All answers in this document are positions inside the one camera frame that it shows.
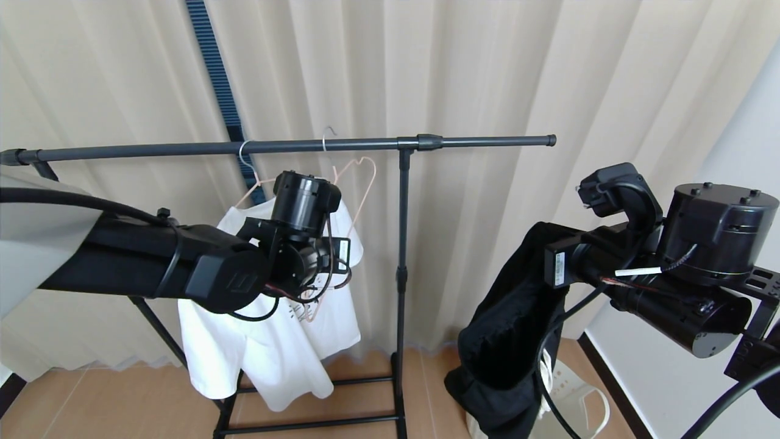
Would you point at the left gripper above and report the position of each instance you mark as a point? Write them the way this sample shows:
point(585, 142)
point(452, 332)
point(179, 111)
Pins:
point(311, 259)

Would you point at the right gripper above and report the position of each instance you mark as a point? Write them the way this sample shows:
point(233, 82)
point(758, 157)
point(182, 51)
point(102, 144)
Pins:
point(670, 308)

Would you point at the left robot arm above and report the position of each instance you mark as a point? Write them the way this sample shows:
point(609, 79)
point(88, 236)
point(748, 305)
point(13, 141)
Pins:
point(122, 262)

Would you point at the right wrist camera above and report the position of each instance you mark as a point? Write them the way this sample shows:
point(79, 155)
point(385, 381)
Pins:
point(615, 186)

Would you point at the white laundry basket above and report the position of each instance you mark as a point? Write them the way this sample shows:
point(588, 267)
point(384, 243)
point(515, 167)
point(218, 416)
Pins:
point(585, 402)

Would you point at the window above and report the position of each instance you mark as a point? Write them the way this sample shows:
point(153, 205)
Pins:
point(210, 61)

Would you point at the beige curtain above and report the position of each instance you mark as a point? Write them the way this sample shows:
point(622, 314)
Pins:
point(548, 73)
point(91, 73)

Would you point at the pink clothes hanger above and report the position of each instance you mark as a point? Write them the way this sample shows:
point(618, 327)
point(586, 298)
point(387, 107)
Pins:
point(334, 175)
point(256, 178)

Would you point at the black garment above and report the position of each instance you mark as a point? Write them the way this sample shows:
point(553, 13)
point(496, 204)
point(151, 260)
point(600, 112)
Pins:
point(506, 329)

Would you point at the white printed t-shirt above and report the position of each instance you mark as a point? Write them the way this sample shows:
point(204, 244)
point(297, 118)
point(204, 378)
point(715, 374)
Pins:
point(274, 360)

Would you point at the black clothes rack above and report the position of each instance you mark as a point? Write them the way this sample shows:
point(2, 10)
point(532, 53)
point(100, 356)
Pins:
point(475, 142)

